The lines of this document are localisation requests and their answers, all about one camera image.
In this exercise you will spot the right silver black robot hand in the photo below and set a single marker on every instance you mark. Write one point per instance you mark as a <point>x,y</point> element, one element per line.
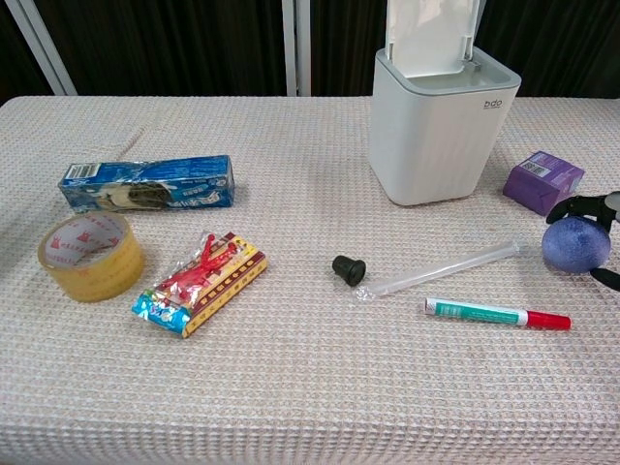
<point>588,206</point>

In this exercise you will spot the white plastic trash bin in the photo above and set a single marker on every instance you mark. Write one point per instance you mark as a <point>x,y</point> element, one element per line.
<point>426,145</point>

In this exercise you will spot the purple ball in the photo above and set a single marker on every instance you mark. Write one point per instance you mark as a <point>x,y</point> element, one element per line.
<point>574,247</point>

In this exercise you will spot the purple carton box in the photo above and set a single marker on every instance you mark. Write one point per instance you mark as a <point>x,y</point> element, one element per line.
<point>537,181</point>

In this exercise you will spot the green marker with red cap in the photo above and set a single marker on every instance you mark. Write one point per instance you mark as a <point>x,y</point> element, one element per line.
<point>474,313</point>

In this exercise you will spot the wrapped clear drinking straw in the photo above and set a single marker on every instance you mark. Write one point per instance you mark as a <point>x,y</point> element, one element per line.
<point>436,271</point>

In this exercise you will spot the dark ribbed partition panel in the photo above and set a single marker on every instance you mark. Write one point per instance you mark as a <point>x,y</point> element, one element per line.
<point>552,43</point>
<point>17,53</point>
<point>346,43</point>
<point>169,43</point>

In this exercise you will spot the small black rubber cap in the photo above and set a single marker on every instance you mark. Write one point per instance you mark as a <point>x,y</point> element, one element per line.
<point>350,269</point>

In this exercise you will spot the beige waffle tablecloth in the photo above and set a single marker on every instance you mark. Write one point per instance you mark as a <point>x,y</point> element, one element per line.
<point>290,387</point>

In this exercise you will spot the red yellow snack packet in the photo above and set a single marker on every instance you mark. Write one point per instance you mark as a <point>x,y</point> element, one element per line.
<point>208,281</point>

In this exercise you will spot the blue cookie box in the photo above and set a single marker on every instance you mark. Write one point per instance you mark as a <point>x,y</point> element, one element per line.
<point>194,179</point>

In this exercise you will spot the yellow clear tape roll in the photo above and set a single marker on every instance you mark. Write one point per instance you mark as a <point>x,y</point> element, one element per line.
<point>106,286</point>

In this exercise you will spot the white partition post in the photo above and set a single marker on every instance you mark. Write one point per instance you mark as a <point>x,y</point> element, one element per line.
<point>43,48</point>
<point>296,48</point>

